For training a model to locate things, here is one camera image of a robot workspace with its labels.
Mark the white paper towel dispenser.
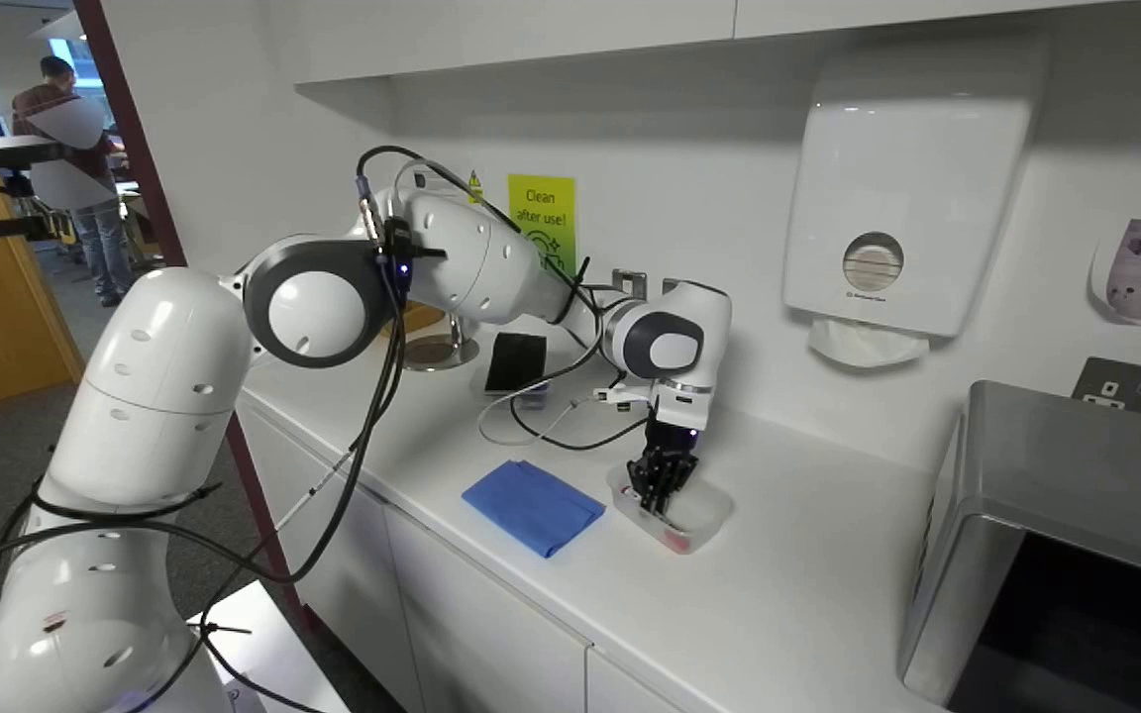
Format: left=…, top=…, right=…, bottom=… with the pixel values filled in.
left=784, top=53, right=1040, bottom=374

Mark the green clean after use sign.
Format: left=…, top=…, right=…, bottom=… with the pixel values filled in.
left=505, top=173, right=576, bottom=268

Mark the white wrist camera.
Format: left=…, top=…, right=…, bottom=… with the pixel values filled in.
left=594, top=383, right=654, bottom=408

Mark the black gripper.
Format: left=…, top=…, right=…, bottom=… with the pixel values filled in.
left=625, top=419, right=698, bottom=510

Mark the grey metal appliance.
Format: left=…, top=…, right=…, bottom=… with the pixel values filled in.
left=895, top=383, right=1141, bottom=713

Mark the person in background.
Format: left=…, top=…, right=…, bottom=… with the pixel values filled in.
left=13, top=56, right=129, bottom=307

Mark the chrome tap with drain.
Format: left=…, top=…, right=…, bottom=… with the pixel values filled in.
left=403, top=318, right=480, bottom=374

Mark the yellow warning sticker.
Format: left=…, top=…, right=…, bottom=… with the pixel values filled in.
left=468, top=169, right=483, bottom=204

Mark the blue folded cloth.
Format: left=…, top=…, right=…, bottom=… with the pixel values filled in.
left=463, top=460, right=602, bottom=559

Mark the wall power socket pair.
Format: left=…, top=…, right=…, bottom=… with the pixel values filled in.
left=608, top=268, right=676, bottom=301

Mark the black phone stand object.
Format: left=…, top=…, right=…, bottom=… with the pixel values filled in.
left=483, top=334, right=546, bottom=394

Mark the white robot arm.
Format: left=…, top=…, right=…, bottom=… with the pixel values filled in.
left=0, top=189, right=575, bottom=713

